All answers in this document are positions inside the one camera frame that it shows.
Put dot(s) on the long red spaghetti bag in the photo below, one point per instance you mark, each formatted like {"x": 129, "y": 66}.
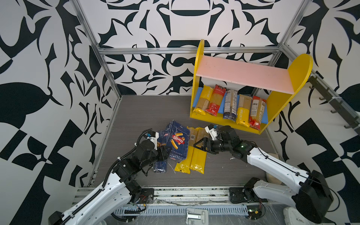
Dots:
{"x": 216, "y": 100}

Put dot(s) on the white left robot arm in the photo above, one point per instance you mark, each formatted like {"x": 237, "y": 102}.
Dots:
{"x": 118, "y": 188}

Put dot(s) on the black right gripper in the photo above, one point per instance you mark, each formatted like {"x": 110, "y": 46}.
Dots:
{"x": 212, "y": 147}

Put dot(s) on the white cable duct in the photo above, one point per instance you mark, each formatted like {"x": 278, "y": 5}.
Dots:
{"x": 172, "y": 210}

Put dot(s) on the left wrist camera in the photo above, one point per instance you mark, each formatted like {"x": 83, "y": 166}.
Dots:
{"x": 153, "y": 137}

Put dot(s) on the white latch bracket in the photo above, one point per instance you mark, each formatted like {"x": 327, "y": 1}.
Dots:
{"x": 197, "y": 216}

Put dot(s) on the aluminium cage frame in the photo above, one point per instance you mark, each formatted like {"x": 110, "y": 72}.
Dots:
{"x": 150, "y": 48}

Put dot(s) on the small red spaghetti bag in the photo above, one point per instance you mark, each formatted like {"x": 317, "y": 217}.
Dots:
{"x": 256, "y": 113}

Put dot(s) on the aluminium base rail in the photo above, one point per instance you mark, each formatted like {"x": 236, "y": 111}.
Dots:
{"x": 193, "y": 194}

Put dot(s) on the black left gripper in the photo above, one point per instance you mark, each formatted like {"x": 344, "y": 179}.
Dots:
{"x": 161, "y": 154}

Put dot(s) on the yellow spaghetti bag front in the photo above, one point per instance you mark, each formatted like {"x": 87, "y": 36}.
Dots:
{"x": 243, "y": 111}

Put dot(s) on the yellow pink blue shelf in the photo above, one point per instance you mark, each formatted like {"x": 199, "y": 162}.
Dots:
{"x": 284, "y": 84}

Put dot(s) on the clear white label spaghetti bag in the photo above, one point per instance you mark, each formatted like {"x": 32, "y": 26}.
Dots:
{"x": 230, "y": 106}

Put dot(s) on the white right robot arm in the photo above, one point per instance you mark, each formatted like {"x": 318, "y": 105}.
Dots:
{"x": 307, "y": 192}

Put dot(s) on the yellow spaghetti bag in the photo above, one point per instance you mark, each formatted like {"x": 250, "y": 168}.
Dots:
{"x": 243, "y": 111}
{"x": 203, "y": 97}
{"x": 184, "y": 166}
{"x": 199, "y": 156}

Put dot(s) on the black wall hook rail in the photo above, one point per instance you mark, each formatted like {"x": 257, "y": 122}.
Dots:
{"x": 340, "y": 106}

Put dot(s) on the white clock right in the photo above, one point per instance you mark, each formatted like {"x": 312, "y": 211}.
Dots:
{"x": 293, "y": 217}

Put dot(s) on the yellow spaghetti bag back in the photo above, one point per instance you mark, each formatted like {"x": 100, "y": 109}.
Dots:
{"x": 199, "y": 156}

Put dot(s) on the blue Barilla pasta box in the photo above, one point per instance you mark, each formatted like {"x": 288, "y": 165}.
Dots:
{"x": 177, "y": 137}

